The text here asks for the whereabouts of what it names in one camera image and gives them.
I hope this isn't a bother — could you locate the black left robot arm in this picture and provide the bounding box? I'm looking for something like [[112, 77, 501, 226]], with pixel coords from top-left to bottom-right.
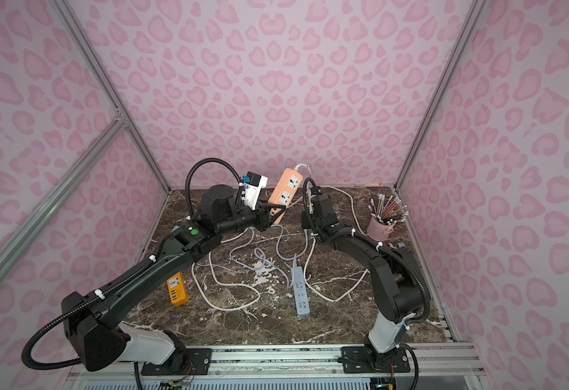
[[21, 172, 287, 372]]

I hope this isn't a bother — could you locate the pink power strip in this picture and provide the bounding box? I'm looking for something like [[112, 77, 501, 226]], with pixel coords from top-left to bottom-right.
[[268, 168, 302, 208]]

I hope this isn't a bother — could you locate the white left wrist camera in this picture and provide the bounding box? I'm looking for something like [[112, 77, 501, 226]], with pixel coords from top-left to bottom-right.
[[242, 172, 268, 211]]

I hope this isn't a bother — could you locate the bundle of pens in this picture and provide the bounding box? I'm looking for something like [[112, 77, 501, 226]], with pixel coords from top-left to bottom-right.
[[369, 193, 410, 227]]

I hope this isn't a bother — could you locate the white cord of yellow strip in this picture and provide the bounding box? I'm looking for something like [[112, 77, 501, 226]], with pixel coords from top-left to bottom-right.
[[190, 228, 262, 312]]

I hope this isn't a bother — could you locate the pink pen cup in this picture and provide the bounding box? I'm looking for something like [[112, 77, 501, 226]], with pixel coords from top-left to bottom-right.
[[367, 216, 394, 241]]

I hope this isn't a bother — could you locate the white cord of pink strip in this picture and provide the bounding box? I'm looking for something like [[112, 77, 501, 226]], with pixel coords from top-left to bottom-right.
[[279, 163, 369, 304]]

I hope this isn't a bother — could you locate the light blue power strip cord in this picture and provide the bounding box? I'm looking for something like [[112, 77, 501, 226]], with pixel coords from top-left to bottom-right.
[[229, 223, 299, 289]]

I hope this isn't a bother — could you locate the aluminium corner frame post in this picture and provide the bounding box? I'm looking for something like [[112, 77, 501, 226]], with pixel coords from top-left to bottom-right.
[[49, 0, 172, 194], [394, 0, 489, 193]]

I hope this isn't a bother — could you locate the aluminium corner frame post right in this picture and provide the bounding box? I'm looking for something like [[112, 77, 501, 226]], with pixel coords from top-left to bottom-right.
[[394, 0, 489, 193]]

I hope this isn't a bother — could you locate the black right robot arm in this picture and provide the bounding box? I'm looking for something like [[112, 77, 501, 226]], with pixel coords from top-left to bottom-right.
[[302, 178, 431, 354]]

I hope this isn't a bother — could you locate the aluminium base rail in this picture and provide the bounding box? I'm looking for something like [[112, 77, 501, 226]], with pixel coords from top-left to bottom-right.
[[64, 343, 485, 390]]

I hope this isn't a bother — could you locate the aluminium corner frame post left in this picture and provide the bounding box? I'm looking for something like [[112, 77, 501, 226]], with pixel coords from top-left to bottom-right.
[[49, 0, 172, 194]]

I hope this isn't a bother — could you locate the light blue power strip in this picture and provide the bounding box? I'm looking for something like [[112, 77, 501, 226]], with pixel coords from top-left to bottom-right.
[[292, 266, 311, 317]]

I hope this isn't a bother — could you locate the aluminium diagonal frame bar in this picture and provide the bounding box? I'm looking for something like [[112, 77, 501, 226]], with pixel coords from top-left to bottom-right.
[[0, 115, 126, 284]]

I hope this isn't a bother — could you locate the yellow power strip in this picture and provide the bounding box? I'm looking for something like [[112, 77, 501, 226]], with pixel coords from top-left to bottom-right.
[[167, 272, 189, 307]]

